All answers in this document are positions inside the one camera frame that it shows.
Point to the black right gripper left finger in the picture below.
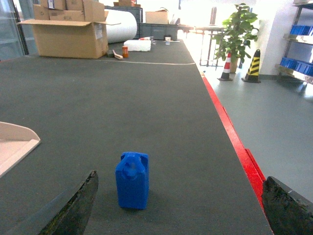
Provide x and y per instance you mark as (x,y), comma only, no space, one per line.
(66,214)

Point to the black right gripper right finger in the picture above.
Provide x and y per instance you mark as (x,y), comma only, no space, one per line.
(288,212)

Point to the blue plastic block part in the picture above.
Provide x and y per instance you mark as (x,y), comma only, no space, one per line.
(132,180)

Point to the beige plastic dustpan tray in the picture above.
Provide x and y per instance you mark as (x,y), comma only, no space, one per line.
(16,142)

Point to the metal shelf rack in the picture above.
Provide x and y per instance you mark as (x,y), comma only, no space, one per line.
(297,60)

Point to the black yellow traffic cone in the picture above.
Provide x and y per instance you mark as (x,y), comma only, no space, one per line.
(252,75)

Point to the red white traffic cone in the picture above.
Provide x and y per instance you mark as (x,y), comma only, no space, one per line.
(225,76)

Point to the orange can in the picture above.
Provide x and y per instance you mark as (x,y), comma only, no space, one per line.
(125,52)

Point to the large open cardboard box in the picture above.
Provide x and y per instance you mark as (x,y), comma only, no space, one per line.
(70,39)

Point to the white styrofoam block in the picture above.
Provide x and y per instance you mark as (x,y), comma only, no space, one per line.
(138,45)

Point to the potted green plant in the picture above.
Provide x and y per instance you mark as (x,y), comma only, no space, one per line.
(237,35)

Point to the clear plastic cup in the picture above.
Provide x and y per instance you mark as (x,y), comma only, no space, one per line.
(167,40)

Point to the grey plastic crate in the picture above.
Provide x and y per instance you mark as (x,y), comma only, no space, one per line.
(158,31)

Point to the stacked cardboard boxes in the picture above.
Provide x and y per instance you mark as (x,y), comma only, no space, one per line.
(70,10)

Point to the small cardboard box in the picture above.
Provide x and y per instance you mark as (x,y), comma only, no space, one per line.
(157,17)

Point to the wooden handled brush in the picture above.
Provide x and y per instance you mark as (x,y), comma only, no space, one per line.
(113,54)

